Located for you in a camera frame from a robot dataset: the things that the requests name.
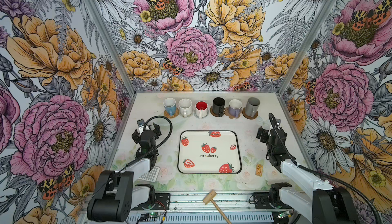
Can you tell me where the woven straw round coaster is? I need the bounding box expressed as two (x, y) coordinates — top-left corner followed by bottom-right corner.
(164, 108), (179, 119)

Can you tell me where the blue floral mug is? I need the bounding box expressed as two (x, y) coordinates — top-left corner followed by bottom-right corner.
(163, 98), (177, 115)

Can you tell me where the brown cork round coaster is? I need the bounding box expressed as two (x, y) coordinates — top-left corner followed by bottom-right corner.
(242, 110), (258, 120)

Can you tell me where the grey mug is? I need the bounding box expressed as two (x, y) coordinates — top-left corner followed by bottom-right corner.
(245, 97), (260, 118)

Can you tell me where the purple white mug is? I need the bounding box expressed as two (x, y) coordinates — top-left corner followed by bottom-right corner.
(229, 99), (243, 118)

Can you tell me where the brown paw shaped coaster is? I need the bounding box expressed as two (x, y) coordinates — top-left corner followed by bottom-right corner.
(225, 106), (242, 119)

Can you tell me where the red interior white mug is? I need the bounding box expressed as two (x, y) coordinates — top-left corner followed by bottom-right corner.
(195, 101), (208, 119)

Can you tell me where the black mug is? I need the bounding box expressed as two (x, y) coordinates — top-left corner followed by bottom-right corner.
(212, 97), (225, 117)

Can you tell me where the glossy brown round coaster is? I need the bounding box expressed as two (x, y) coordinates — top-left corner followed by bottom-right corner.
(210, 106), (226, 117)

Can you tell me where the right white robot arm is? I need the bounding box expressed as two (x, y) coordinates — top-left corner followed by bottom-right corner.
(259, 113), (359, 224)

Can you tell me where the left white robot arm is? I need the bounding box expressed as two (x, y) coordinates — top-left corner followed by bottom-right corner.
(87, 120), (161, 222)

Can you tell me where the small orange biscuit block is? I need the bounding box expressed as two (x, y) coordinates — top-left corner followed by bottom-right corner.
(255, 163), (263, 177)

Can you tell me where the white calculator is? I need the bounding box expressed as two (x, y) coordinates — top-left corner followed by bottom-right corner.
(138, 166), (160, 183)

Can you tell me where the strawberry print serving tray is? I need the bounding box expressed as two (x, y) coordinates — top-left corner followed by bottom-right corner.
(178, 130), (243, 175)

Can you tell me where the wooden mallet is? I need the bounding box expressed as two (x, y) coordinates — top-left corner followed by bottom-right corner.
(203, 190), (232, 224)

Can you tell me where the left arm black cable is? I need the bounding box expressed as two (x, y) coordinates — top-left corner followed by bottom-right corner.
(91, 115), (174, 194)

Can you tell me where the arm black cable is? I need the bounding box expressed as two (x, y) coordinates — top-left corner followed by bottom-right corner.
(91, 115), (174, 194)
(268, 113), (382, 224)

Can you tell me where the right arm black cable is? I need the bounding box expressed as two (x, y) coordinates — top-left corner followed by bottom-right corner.
(268, 113), (382, 224)

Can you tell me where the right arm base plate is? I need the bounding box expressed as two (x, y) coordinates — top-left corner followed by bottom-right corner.
(250, 192), (291, 210)

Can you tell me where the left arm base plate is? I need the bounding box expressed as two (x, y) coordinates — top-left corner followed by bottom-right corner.
(131, 193), (171, 211)

